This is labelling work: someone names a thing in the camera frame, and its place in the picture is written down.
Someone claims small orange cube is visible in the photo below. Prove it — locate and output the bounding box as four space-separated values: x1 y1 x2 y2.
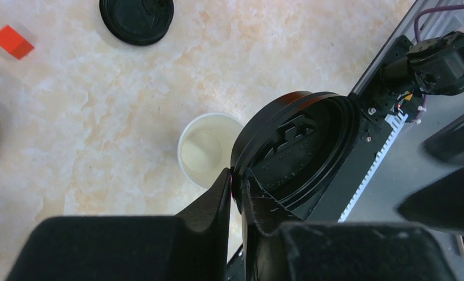
0 25 35 60

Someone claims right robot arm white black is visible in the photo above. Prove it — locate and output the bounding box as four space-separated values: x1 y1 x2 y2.
380 31 464 96

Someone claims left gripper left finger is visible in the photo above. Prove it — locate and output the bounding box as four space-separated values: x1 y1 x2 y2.
7 168 231 280

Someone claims white toothed cable rail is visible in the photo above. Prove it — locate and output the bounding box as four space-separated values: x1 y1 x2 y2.
338 111 408 222

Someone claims black cup lid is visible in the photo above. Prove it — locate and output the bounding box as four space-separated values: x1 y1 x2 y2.
230 91 362 221
99 0 174 46

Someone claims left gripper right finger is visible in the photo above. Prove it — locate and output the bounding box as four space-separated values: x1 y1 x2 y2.
240 171 456 280

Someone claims white paper cup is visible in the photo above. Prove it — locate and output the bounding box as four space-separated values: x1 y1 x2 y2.
177 112 244 189

